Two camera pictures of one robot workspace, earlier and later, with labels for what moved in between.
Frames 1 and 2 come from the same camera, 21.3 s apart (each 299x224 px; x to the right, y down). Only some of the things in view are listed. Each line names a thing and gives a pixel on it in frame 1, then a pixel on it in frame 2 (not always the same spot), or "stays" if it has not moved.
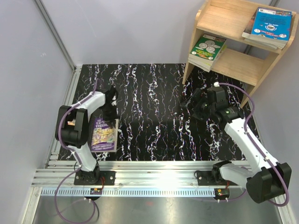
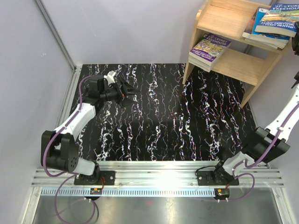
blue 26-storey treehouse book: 206,68 stays
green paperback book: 207,49 to 200,64
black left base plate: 93,178 stays
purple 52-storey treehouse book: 104,136 to 209,49
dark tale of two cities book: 247,36 stays
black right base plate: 212,178 stays
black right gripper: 199,96 to 295,43
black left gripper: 113,117 to 122,99
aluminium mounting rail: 132,174 stays
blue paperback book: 272,24 to 276,41
